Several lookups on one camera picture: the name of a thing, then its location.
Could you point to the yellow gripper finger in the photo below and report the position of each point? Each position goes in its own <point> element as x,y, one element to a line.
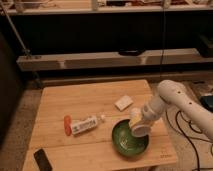
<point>135,116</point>

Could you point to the white ceramic cup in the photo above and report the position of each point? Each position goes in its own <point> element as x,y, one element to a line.
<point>140,130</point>

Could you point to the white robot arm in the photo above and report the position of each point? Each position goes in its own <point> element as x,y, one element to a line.
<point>169,93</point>

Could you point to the green ceramic bowl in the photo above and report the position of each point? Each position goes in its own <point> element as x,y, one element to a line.
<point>125,143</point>

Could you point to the white soap bar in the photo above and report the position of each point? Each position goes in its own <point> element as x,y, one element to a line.
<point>123,102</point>

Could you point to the white tube with label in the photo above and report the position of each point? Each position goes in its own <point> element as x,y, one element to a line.
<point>87,124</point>

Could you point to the black round object on shelf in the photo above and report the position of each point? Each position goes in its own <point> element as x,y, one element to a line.
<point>131,52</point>

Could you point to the wooden table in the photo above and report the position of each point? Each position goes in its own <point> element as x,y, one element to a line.
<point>93,150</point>

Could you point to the orange carrot toy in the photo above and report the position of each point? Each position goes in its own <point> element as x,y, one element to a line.
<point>67,122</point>

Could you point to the black phone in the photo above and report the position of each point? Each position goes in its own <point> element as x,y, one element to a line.
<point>42,160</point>

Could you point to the white metal shelf rack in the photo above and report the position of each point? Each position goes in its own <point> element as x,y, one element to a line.
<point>82,39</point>

